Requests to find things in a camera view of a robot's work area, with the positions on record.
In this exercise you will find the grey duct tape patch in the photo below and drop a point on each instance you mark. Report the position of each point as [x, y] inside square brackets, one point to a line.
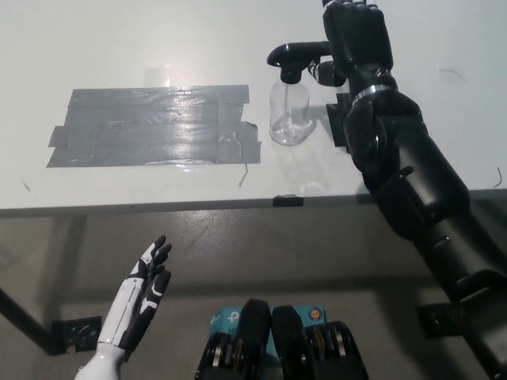
[158, 126]

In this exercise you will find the teal cardboard box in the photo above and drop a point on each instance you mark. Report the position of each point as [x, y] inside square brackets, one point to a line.
[226, 318]

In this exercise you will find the small black tape strip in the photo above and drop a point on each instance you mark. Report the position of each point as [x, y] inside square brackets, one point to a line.
[288, 201]

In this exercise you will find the black right hand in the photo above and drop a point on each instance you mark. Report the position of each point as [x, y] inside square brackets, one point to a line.
[356, 39]

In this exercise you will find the black spray trigger lid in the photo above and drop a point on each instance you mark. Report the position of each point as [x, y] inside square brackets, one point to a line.
[297, 49]

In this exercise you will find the white and black left hand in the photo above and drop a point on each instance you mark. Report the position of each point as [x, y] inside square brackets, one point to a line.
[146, 285]

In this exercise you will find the black robot torso blocks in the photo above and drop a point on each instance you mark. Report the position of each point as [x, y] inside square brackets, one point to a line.
[285, 340]

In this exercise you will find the black table leg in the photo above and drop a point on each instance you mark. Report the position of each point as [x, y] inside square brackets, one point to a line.
[24, 316]

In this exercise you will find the clear plastic bottle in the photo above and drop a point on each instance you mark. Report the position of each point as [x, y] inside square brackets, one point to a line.
[288, 115]

